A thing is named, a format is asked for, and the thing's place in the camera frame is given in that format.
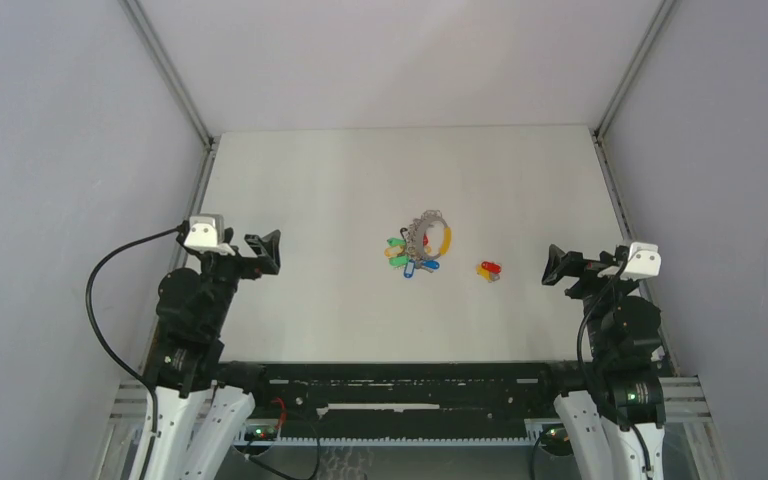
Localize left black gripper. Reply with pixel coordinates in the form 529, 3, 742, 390
198, 227, 280, 332

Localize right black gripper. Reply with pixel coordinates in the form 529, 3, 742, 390
543, 243, 637, 358

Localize red and yellow tagged keys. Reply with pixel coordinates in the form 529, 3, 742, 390
476, 261, 502, 283

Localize metal key organizer ring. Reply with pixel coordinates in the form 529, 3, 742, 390
383, 209, 456, 280

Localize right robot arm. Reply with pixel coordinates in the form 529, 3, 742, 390
537, 241, 666, 479

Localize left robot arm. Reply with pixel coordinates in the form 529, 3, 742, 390
130, 230, 281, 479

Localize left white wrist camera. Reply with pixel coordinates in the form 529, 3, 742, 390
182, 214, 236, 256

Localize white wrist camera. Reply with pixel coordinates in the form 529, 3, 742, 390
620, 241, 662, 281
182, 214, 236, 256

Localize right black camera cable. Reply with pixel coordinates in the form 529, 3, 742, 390
576, 259, 654, 480

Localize black camera cable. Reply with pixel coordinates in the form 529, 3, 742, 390
576, 259, 654, 480
85, 227, 183, 480

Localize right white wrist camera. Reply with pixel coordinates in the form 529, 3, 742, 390
620, 241, 662, 281

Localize left black camera cable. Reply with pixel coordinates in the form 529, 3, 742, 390
85, 227, 183, 480

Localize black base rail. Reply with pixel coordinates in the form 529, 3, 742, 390
216, 361, 584, 441

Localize left aluminium frame post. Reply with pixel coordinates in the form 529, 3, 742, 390
118, 0, 214, 150

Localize aluminium frame post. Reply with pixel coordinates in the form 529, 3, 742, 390
593, 0, 680, 143
118, 0, 214, 150

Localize right aluminium frame post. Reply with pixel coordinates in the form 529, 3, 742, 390
593, 0, 680, 143

